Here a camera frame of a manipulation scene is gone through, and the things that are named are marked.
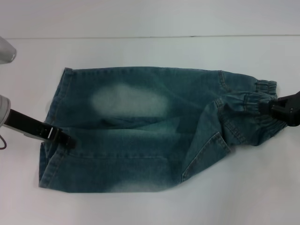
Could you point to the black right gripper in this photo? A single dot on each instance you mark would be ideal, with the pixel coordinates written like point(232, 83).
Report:
point(290, 110)

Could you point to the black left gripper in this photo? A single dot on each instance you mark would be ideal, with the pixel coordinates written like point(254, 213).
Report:
point(25, 122)

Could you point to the blue denim shorts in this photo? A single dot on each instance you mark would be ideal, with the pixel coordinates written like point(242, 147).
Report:
point(140, 140)

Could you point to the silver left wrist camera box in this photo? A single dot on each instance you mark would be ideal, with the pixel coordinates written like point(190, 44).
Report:
point(5, 50)

